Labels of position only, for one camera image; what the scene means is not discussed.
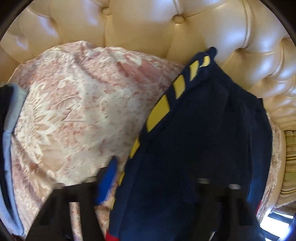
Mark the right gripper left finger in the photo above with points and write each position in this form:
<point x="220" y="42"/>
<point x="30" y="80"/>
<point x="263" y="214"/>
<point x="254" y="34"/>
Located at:
<point x="53" y="221"/>

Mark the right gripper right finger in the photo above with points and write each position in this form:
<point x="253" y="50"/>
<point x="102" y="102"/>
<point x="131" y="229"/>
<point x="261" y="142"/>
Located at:
<point x="223" y="212"/>

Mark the navy blue fleece garment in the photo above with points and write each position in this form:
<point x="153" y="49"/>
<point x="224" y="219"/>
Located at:
<point x="203" y="126"/>

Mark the striped beige cushion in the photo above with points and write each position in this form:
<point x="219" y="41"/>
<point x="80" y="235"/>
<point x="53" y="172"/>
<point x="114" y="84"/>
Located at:
<point x="287" y="193"/>

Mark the pink floral sofa cover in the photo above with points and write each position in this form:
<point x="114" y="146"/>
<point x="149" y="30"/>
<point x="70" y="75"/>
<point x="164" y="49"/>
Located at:
<point x="79" y="106"/>

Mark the cream tufted leather sofa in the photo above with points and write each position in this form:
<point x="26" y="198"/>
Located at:
<point x="253" y="47"/>

